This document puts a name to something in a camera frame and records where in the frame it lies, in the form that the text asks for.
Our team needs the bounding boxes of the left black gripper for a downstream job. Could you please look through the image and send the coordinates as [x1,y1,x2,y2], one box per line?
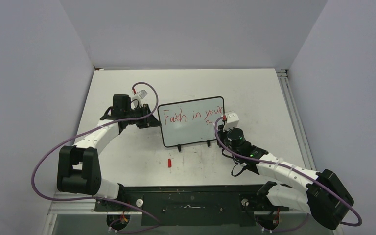
[124,104,161,129]

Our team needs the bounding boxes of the small black-framed whiteboard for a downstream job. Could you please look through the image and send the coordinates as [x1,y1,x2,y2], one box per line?
[158,96,225,151]

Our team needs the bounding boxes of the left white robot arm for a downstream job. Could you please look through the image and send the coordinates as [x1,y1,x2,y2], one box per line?
[57,90,161,211]

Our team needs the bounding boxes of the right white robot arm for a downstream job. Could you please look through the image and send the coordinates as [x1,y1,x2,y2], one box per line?
[214,125,354,230]

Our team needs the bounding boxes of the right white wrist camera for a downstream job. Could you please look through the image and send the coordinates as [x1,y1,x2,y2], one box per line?
[223,111,239,132]

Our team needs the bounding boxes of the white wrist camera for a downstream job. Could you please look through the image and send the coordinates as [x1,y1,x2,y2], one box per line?
[132,90,148,102]
[223,111,239,132]

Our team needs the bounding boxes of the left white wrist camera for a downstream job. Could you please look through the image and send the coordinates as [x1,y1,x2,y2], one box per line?
[132,90,148,102]

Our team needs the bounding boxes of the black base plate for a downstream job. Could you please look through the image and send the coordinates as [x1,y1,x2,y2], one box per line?
[94,183,322,227]

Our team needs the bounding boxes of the aluminium frame rail right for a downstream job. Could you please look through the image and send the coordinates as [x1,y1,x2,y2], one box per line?
[276,69,316,170]

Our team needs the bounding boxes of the aluminium frame rail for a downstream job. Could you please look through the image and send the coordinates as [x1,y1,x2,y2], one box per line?
[48,192,142,215]
[276,69,316,170]

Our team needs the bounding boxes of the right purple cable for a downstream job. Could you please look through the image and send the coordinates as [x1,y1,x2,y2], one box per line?
[214,116,363,234]

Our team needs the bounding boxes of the purple cable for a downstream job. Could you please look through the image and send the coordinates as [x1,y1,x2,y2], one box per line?
[31,81,161,234]
[214,116,363,234]

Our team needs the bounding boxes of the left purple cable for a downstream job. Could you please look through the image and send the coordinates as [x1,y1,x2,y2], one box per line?
[31,81,161,234]

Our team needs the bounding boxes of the aluminium frame rail front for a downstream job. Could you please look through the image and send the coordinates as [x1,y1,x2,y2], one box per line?
[48,192,142,215]

